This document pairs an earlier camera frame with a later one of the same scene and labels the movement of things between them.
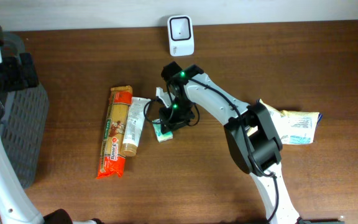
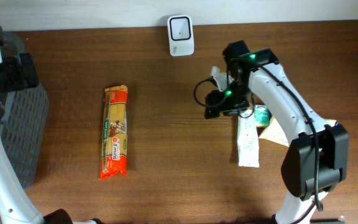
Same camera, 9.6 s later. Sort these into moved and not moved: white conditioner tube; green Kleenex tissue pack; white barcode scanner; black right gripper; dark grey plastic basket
Moved: black right gripper; white conditioner tube; green Kleenex tissue pack
Not moved: white barcode scanner; dark grey plastic basket
